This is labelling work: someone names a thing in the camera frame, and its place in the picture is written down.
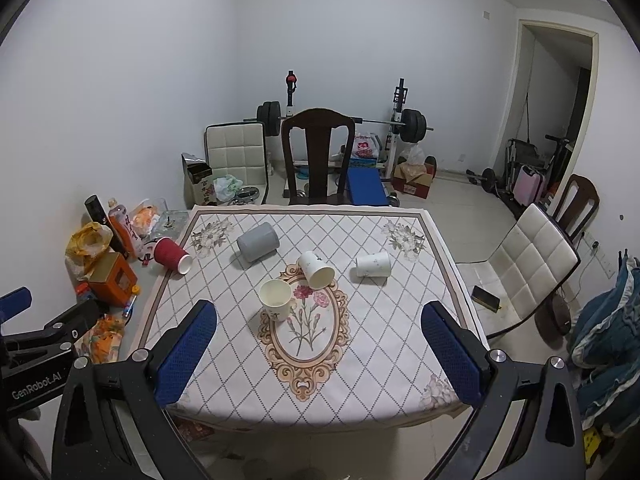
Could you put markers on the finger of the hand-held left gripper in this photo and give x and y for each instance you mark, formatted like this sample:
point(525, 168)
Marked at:
point(65, 325)
point(15, 302)

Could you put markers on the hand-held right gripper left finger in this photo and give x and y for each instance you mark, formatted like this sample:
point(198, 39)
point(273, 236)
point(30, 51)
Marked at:
point(185, 350)

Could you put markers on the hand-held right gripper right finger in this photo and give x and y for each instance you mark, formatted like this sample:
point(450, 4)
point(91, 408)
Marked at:
point(452, 350)

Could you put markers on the red paper cup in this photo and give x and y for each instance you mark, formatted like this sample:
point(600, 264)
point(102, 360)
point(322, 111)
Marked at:
point(167, 252)

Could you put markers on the cream cup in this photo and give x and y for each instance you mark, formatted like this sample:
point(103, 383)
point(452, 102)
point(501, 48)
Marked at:
point(277, 307)

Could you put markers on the grey cup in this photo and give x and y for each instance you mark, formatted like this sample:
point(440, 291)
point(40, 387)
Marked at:
point(256, 242)

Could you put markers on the white speckled paper cup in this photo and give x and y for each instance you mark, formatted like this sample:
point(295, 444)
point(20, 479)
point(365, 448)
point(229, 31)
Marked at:
point(312, 265)

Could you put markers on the orange snack bag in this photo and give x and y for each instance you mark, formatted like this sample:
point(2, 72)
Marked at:
point(102, 340)
point(142, 220)

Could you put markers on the black phone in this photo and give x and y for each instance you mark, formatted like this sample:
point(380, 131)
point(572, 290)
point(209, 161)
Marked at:
point(485, 297)

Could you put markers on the orange box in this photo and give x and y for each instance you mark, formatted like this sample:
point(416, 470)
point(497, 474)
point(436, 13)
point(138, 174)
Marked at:
point(112, 280)

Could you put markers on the floral diamond-pattern tablecloth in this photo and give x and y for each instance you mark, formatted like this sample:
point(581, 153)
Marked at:
point(380, 320)

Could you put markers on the yellow plastic bag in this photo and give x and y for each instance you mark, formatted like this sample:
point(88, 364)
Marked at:
point(87, 242)

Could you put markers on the orange drink bottle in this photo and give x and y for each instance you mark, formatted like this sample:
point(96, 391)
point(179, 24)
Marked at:
point(120, 225)

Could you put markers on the black bottle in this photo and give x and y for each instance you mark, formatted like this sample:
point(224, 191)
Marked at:
point(97, 210)

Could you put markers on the white padded chair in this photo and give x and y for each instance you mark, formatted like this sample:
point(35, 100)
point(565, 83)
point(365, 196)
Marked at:
point(235, 152)
point(530, 255)

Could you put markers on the clear plastic box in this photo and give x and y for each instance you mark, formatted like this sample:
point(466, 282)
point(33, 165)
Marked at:
point(170, 222)

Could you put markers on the blue quilt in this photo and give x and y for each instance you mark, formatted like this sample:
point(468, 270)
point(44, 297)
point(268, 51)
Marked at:
point(610, 320)

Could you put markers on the open foil-lined carton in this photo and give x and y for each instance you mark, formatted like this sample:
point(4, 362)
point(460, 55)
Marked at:
point(200, 185)

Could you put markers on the metal bowl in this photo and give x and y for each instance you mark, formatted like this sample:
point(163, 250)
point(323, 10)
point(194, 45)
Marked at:
point(246, 194)

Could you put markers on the green and white plastic bag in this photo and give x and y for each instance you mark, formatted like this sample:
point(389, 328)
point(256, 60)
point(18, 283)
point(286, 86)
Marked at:
point(226, 187)

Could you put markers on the cardboard box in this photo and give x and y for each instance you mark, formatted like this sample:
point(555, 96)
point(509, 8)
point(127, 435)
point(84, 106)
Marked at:
point(412, 185)

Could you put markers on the small black barbell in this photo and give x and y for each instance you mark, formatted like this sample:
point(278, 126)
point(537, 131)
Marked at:
point(487, 178)

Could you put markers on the pink suitcase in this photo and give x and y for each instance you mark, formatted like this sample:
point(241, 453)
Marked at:
point(530, 185)

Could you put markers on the blue bench pad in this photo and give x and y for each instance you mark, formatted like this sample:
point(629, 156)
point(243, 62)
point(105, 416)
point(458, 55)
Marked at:
point(367, 185)

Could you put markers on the folded metal cart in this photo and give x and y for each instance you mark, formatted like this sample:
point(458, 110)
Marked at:
point(515, 160)

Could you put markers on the dark wooden chair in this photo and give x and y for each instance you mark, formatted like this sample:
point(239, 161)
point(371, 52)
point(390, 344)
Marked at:
point(318, 145)
point(582, 195)

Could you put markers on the red and white plastic bag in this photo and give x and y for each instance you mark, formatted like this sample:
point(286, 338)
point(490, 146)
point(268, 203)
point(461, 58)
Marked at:
point(365, 147)

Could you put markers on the white weight bench rack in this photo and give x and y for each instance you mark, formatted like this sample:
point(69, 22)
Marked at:
point(400, 95)

